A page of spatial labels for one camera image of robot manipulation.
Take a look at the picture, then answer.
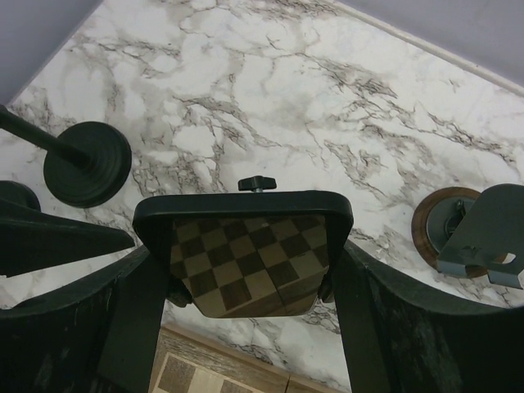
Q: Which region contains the black front phone stand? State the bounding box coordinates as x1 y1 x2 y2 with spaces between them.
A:
0 180 41 211

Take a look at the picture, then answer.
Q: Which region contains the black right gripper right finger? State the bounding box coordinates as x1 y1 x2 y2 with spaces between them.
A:
331 242 523 392

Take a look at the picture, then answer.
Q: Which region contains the black round phone stand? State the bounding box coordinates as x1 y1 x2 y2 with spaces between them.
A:
169 175 335 308
1 106 132 209

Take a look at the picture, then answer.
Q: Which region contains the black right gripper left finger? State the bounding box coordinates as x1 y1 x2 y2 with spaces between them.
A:
1 246 169 392

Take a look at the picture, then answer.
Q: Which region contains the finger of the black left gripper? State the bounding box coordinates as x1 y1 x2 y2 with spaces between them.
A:
1 201 135 277

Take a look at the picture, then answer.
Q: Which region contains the wooden chessboard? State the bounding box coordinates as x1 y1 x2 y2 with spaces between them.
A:
148 324 334 392

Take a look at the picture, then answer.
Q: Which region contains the round wooden phone stand left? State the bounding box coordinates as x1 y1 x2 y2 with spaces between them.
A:
411 183 524 290

